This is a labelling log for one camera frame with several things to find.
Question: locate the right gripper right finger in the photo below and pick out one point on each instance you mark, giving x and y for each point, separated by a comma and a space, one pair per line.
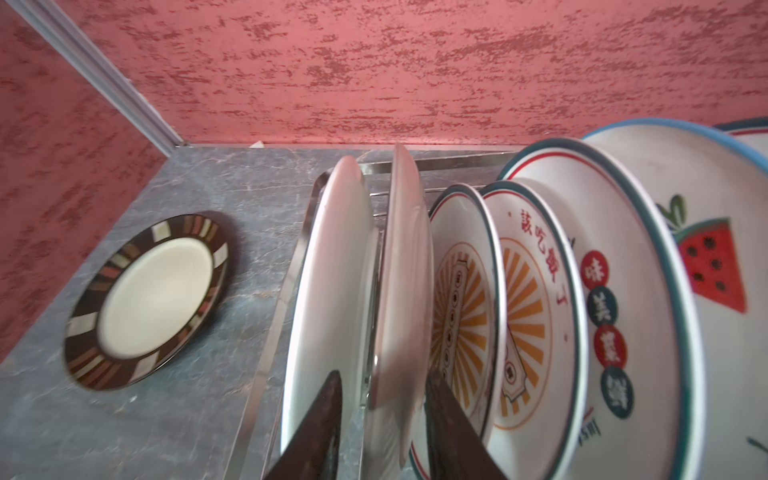
455, 450

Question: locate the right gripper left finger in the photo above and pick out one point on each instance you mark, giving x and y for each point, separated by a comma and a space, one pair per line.
313, 452

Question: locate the plain white plate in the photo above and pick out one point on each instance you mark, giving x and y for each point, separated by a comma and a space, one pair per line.
403, 325

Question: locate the dark striped rim plate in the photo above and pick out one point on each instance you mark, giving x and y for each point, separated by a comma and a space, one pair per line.
148, 300

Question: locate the white plate red text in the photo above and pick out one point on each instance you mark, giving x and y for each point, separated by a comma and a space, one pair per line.
331, 330

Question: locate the small sunburst plate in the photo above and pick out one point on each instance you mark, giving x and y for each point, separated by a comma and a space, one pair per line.
467, 346

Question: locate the white plate red dots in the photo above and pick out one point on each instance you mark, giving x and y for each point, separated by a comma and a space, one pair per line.
645, 408

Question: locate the watermelon pattern plate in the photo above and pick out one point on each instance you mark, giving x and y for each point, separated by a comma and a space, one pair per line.
711, 190

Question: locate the brown patterned plate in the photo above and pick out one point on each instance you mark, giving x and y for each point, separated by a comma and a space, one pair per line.
752, 132

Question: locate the wire dish rack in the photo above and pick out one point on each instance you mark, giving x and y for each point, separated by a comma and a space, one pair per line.
255, 449

